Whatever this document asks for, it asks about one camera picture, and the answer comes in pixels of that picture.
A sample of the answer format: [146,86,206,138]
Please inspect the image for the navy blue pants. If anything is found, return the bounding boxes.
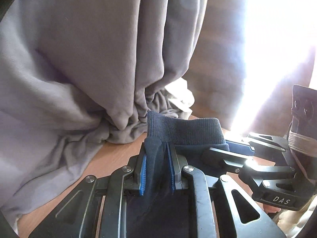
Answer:
[127,111,229,237]

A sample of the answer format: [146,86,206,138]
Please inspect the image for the beige sleeve forearm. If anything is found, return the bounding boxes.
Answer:
[273,196,316,237]

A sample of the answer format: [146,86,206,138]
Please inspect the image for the person right hand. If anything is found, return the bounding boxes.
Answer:
[263,204,281,214]

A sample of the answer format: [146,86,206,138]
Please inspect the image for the white sheer curtain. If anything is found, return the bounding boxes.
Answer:
[164,77,195,119]

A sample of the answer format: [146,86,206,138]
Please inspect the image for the grey purple hanging curtain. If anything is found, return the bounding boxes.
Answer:
[1,0,207,227]

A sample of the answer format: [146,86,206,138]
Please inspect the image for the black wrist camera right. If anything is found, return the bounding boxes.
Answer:
[288,85,316,182]

